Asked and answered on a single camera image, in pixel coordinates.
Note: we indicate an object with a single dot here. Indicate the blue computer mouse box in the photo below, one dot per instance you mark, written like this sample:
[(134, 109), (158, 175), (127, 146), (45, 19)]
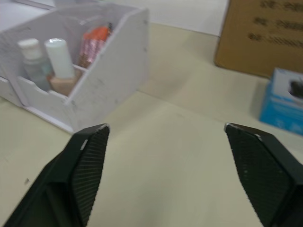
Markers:
[(281, 106)]

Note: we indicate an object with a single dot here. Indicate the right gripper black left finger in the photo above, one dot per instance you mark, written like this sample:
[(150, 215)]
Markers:
[(66, 179)]

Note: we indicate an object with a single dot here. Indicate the beige bottle with white cap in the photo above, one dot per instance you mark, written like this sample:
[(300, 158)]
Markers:
[(60, 63)]

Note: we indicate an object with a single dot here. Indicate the clear bottle with white cap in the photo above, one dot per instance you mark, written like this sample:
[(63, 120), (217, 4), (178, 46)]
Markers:
[(33, 63)]

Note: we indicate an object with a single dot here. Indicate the large brown cardboard box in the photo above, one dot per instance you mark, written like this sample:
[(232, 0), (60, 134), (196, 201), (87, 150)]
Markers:
[(260, 35)]

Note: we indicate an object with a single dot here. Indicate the white makeup organizer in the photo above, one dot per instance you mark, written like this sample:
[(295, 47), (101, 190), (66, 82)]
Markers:
[(113, 71)]

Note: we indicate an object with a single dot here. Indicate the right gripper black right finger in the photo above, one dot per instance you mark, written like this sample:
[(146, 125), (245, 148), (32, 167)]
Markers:
[(272, 177)]

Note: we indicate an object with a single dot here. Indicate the brush set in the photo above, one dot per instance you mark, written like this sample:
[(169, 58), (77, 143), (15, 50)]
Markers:
[(93, 45)]

